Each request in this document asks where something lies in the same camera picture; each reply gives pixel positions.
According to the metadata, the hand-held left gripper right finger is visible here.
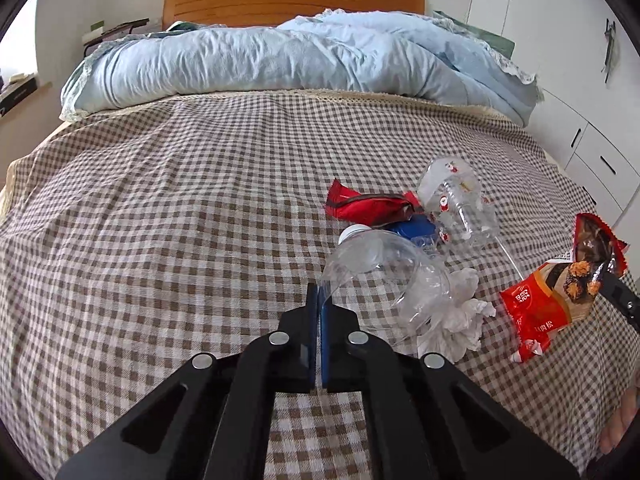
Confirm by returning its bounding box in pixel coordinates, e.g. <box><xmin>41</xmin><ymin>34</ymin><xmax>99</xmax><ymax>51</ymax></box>
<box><xmin>321</xmin><ymin>297</ymin><xmax>582</xmax><ymax>480</ymax></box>

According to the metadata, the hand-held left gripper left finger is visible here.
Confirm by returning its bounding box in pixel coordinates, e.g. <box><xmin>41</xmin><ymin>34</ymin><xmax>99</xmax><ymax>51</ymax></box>
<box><xmin>55</xmin><ymin>282</ymin><xmax>320</xmax><ymax>480</ymax></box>

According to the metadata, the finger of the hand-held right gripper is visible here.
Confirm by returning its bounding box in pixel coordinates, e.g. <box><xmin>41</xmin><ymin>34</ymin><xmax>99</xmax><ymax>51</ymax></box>
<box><xmin>597</xmin><ymin>271</ymin><xmax>640</xmax><ymax>333</ymax></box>

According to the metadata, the red snack bag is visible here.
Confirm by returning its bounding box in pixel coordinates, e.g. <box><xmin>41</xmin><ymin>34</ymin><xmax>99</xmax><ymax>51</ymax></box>
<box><xmin>500</xmin><ymin>212</ymin><xmax>629</xmax><ymax>348</ymax></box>

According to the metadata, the clear plastic bottle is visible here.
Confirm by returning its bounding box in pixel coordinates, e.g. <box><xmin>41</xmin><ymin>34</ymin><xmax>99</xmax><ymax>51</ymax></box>
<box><xmin>319</xmin><ymin>225</ymin><xmax>453</xmax><ymax>346</ymax></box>

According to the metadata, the red foil wrapper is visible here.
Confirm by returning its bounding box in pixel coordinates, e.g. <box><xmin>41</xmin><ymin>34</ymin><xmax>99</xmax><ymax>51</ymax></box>
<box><xmin>326</xmin><ymin>178</ymin><xmax>423</xmax><ymax>226</ymax></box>

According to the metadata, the blue plastic cup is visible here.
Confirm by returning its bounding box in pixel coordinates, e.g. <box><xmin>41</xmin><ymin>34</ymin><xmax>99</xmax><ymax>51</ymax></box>
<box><xmin>387</xmin><ymin>216</ymin><xmax>441</xmax><ymax>251</ymax></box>

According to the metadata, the white tissue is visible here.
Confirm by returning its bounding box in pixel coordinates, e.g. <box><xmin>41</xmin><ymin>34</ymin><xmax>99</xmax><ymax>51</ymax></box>
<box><xmin>416</xmin><ymin>267</ymin><xmax>497</xmax><ymax>365</ymax></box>

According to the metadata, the clear printed plastic bag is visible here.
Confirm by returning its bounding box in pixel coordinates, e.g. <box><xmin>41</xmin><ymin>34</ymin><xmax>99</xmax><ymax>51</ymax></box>
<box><xmin>416</xmin><ymin>156</ymin><xmax>501</xmax><ymax>252</ymax></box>

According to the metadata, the person's right hand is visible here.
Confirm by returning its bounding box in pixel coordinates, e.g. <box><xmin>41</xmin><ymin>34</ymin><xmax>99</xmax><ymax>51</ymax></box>
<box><xmin>598</xmin><ymin>400</ymin><xmax>637</xmax><ymax>456</ymax></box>

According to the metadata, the red white small wrapper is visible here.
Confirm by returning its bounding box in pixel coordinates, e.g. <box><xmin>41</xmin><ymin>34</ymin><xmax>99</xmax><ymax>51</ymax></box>
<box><xmin>511</xmin><ymin>338</ymin><xmax>545</xmax><ymax>365</ymax></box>

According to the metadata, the thin clear straw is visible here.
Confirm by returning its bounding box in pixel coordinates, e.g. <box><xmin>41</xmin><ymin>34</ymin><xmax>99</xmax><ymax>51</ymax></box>
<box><xmin>492</xmin><ymin>237</ymin><xmax>527</xmax><ymax>281</ymax></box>

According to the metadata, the brown checkered bed sheet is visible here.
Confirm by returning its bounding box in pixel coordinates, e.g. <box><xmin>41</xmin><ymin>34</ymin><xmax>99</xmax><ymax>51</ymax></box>
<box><xmin>0</xmin><ymin>91</ymin><xmax>640</xmax><ymax>480</ymax></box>

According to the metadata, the grey hanging cloth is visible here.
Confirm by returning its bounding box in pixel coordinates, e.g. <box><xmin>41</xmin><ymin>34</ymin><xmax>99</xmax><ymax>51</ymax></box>
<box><xmin>602</xmin><ymin>19</ymin><xmax>618</xmax><ymax>83</ymax></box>

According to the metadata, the light blue duvet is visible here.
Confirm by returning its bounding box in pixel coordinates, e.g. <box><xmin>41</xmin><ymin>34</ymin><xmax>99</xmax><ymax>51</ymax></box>
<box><xmin>60</xmin><ymin>8</ymin><xmax>543</xmax><ymax>128</ymax></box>

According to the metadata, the green pillow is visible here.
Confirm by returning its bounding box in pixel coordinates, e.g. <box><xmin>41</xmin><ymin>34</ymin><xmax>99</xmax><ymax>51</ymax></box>
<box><xmin>432</xmin><ymin>10</ymin><xmax>516</xmax><ymax>58</ymax></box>

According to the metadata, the white wardrobe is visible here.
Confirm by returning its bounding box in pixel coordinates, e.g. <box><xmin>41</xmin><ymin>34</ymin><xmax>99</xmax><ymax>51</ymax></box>
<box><xmin>467</xmin><ymin>0</ymin><xmax>640</xmax><ymax>241</ymax></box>

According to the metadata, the small bedside table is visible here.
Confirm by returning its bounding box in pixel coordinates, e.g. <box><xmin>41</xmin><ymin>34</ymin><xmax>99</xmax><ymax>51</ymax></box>
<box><xmin>81</xmin><ymin>17</ymin><xmax>151</xmax><ymax>58</ymax></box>

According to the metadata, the black box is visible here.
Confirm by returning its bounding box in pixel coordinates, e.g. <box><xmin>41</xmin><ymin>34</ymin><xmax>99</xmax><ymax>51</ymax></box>
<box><xmin>0</xmin><ymin>72</ymin><xmax>38</xmax><ymax>111</ymax></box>

